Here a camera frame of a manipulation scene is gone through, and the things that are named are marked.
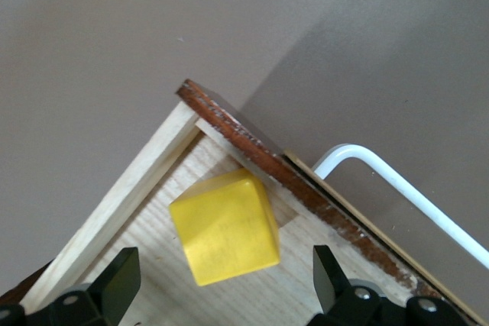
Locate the yellow cube block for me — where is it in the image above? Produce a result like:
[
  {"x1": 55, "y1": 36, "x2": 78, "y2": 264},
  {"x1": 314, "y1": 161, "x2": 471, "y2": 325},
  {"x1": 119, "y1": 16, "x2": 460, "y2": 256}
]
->
[{"x1": 168, "y1": 167, "x2": 281, "y2": 288}]

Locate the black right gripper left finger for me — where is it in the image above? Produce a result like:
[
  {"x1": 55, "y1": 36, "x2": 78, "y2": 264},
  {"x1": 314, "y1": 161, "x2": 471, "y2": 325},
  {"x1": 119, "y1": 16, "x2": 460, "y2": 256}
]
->
[{"x1": 0, "y1": 247, "x2": 142, "y2": 326}]

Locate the dark brown wooden cabinet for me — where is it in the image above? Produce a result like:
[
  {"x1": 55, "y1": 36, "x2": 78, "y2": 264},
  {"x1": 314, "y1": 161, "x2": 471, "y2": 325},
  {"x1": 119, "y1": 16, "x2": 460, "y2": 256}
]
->
[{"x1": 0, "y1": 259, "x2": 53, "y2": 306}]

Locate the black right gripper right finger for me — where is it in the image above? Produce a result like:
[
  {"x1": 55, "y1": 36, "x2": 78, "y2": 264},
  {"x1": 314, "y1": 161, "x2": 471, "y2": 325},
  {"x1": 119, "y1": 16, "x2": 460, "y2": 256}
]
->
[{"x1": 305, "y1": 244, "x2": 473, "y2": 326}]

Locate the light wood drawer white handle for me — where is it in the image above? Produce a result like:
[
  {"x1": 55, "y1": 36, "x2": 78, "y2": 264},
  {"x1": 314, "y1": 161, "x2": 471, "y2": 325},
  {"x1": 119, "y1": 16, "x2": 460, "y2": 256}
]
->
[{"x1": 0, "y1": 79, "x2": 489, "y2": 326}]

